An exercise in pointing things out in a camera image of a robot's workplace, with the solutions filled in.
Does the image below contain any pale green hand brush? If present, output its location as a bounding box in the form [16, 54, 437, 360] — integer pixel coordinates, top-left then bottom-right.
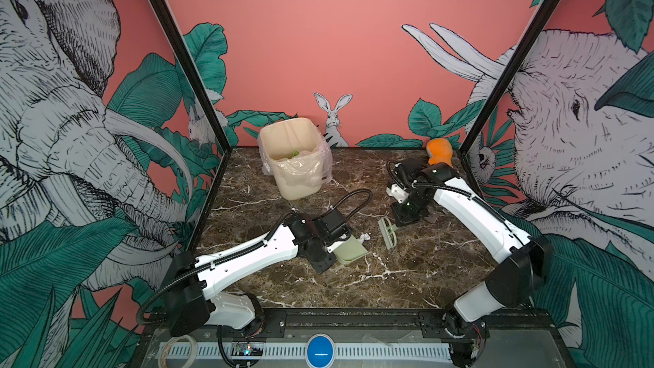
[378, 216, 398, 250]

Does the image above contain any left black frame post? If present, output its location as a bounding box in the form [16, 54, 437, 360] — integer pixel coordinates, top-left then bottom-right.
[148, 0, 232, 153]

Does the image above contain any pale green dustpan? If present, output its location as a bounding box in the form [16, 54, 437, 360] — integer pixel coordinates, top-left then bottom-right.
[333, 236, 369, 265]

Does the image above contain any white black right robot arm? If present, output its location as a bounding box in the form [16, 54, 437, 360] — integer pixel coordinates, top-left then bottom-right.
[387, 158, 554, 338]

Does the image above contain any cream plastic trash bin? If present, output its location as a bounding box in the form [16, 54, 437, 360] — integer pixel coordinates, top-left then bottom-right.
[257, 118, 333, 200]

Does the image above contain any right black frame post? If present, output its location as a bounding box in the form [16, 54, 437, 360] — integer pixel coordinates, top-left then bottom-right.
[459, 0, 560, 154]

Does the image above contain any black front mounting rail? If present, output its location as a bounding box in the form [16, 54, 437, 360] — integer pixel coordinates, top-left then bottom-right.
[147, 307, 555, 341]

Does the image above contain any blue round button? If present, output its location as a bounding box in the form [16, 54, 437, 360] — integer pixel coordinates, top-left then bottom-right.
[305, 333, 336, 368]

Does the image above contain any orange carrot plush toy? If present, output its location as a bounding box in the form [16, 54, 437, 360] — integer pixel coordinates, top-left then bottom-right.
[426, 138, 454, 166]

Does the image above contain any black frame post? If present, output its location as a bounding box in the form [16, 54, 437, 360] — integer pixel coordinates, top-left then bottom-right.
[459, 0, 560, 154]
[148, 0, 232, 153]

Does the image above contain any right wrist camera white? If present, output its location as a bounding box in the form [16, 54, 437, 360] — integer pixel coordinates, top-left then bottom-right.
[386, 183, 409, 204]

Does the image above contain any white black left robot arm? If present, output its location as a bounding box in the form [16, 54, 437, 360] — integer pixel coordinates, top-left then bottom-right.
[136, 209, 352, 337]

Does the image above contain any white slotted cable duct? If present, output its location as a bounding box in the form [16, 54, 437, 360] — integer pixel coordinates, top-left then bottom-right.
[157, 341, 453, 363]

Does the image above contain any coiled clear cable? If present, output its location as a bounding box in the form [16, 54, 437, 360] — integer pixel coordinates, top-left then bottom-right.
[157, 333, 199, 368]

